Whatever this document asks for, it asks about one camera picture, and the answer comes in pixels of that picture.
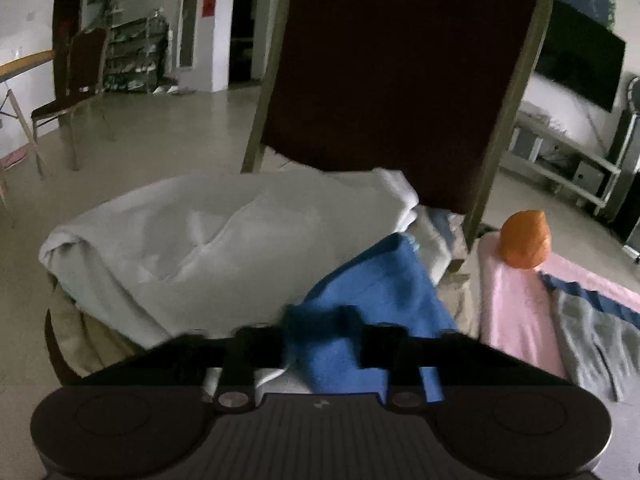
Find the grey and blue hoodie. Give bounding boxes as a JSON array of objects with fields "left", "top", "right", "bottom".
[{"left": 285, "top": 234, "right": 639, "bottom": 401}]

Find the white garment on chair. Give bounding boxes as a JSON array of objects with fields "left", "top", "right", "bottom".
[{"left": 39, "top": 169, "right": 418, "bottom": 348}]

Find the pink tablecloth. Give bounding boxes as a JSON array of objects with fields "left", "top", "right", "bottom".
[{"left": 477, "top": 232, "right": 639, "bottom": 378}]

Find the white TV stand shelf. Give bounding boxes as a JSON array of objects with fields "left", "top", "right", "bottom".
[{"left": 501, "top": 101, "right": 622, "bottom": 214}]

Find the shoe rack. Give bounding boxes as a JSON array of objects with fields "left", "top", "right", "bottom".
[{"left": 103, "top": 9, "right": 170, "bottom": 93}]

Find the beige jacket on chair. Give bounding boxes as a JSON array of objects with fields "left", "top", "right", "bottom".
[{"left": 44, "top": 219, "right": 482, "bottom": 386}]

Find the distant dark wooden chair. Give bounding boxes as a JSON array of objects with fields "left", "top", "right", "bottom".
[{"left": 30, "top": 27, "right": 108, "bottom": 171}]

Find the black wall television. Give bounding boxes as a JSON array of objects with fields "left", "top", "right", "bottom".
[{"left": 535, "top": 0, "right": 626, "bottom": 112}]

